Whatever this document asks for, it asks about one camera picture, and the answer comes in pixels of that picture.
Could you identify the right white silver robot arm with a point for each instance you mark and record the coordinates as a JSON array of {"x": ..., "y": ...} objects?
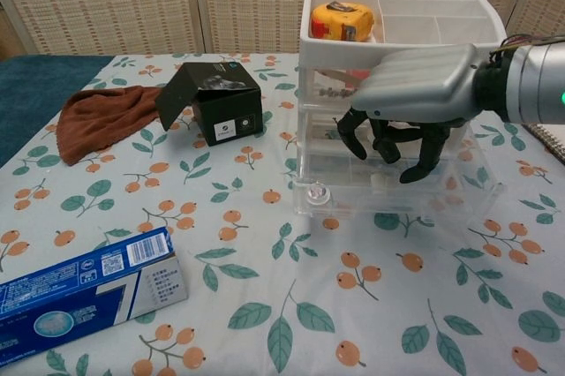
[{"x": 529, "y": 84}]

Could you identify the spiral sketch notebook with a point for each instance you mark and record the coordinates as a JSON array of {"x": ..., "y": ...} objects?
[{"x": 552, "y": 137}]

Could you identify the clear plastic drawer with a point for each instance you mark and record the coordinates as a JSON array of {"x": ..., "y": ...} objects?
[{"x": 397, "y": 201}]

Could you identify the red plastic item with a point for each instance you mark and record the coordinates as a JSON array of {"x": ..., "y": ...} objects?
[{"x": 359, "y": 73}]

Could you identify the clear drawer with red item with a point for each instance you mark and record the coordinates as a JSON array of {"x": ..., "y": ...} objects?
[{"x": 331, "y": 84}]

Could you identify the white plastic drawer organizer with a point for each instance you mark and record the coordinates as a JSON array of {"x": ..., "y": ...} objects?
[{"x": 335, "y": 51}]

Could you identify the woven folding screen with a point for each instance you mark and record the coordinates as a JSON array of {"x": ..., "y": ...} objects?
[{"x": 132, "y": 1}]

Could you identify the blue toothpaste box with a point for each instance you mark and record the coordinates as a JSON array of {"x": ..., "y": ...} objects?
[{"x": 66, "y": 296}]

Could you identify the brown towel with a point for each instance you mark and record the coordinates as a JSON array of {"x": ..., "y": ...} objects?
[{"x": 101, "y": 115}]

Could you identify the floral fruit print tablecloth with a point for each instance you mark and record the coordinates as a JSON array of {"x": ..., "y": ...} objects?
[{"x": 282, "y": 283}]

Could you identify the clear round plastic piece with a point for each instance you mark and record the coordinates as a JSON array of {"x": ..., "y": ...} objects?
[{"x": 318, "y": 195}]

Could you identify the black cardboard box open flap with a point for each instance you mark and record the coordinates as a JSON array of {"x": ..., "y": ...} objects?
[{"x": 229, "y": 109}]

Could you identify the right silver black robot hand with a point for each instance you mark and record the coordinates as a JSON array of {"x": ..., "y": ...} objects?
[{"x": 419, "y": 80}]

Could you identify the yellow tape measure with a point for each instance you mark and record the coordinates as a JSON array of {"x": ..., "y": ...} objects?
[{"x": 340, "y": 20}]

